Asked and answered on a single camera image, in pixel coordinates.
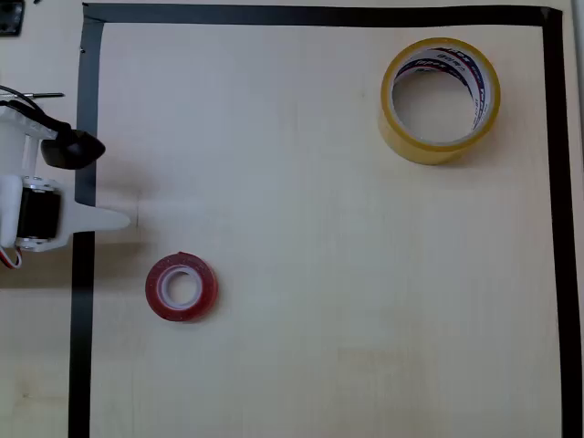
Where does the black tape strip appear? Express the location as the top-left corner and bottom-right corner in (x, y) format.
(81, 3), (563, 28)
(541, 8), (584, 438)
(67, 17), (106, 438)

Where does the large yellow tape roll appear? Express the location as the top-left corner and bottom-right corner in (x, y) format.
(377, 36), (502, 166)

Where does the small red tape roll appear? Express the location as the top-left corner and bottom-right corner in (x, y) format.
(144, 250), (219, 324)

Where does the black camera cable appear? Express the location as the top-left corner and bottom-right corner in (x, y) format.
(0, 84), (72, 138)

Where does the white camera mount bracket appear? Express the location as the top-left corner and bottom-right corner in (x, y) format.
(0, 103), (63, 182)

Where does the black plastic object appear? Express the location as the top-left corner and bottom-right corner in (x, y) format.
(0, 0), (24, 37)

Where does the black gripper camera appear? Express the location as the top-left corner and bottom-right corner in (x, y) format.
(39, 129), (107, 172)

